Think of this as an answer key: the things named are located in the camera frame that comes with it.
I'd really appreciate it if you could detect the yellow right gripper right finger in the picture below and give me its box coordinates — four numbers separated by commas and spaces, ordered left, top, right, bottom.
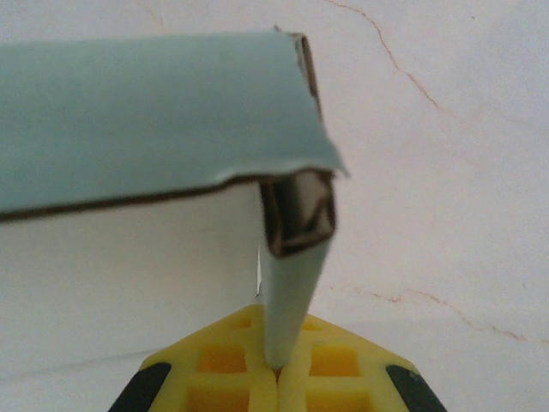
278, 312, 449, 412

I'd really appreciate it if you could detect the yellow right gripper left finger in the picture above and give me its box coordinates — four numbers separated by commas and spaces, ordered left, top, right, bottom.
111, 303, 280, 412

